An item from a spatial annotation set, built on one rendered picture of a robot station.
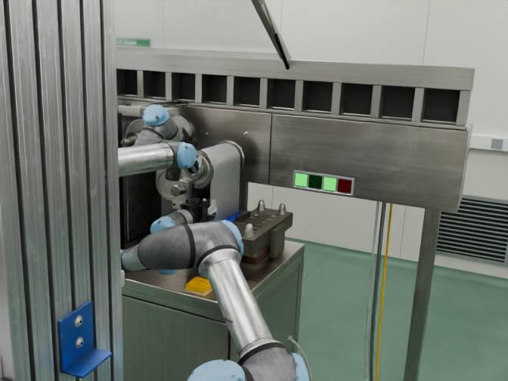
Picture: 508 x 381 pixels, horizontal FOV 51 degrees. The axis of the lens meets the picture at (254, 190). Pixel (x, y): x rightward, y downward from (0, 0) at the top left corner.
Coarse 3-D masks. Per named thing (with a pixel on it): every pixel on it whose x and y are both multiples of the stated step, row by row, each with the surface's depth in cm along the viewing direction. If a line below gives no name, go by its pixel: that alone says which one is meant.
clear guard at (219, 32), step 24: (120, 0) 204; (144, 0) 199; (168, 0) 195; (192, 0) 191; (216, 0) 187; (240, 0) 184; (120, 24) 221; (144, 24) 216; (168, 24) 211; (192, 24) 206; (216, 24) 202; (240, 24) 198; (120, 48) 242; (144, 48) 236; (168, 48) 230; (192, 48) 224; (216, 48) 219; (240, 48) 214; (264, 48) 209
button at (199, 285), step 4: (192, 280) 178; (196, 280) 178; (200, 280) 179; (204, 280) 179; (208, 280) 179; (188, 284) 176; (192, 284) 175; (196, 284) 176; (200, 284) 176; (204, 284) 176; (208, 284) 176; (188, 288) 176; (192, 288) 175; (196, 288) 175; (200, 288) 174; (204, 288) 174; (208, 288) 176; (196, 292) 175; (200, 292) 174; (204, 292) 174
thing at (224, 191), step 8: (232, 176) 211; (216, 184) 200; (224, 184) 205; (232, 184) 212; (216, 192) 200; (224, 192) 206; (232, 192) 213; (216, 200) 201; (224, 200) 207; (232, 200) 214; (224, 208) 208; (232, 208) 215; (216, 216) 203; (224, 216) 209
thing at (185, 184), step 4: (180, 180) 197; (184, 180) 197; (188, 180) 198; (180, 184) 197; (184, 184) 196; (188, 184) 195; (184, 188) 195; (188, 188) 196; (184, 192) 195; (188, 192) 196; (180, 196) 198; (184, 196) 197; (188, 196) 196; (172, 200) 196; (176, 200) 195; (180, 200) 195; (184, 200) 195; (172, 204) 196; (176, 204) 195; (180, 204) 195; (176, 208) 196; (180, 208) 195
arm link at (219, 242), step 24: (192, 240) 134; (216, 240) 135; (240, 240) 140; (192, 264) 135; (216, 264) 132; (216, 288) 129; (240, 288) 127; (240, 312) 122; (240, 336) 119; (264, 336) 118; (240, 360) 115; (264, 360) 112; (288, 360) 114
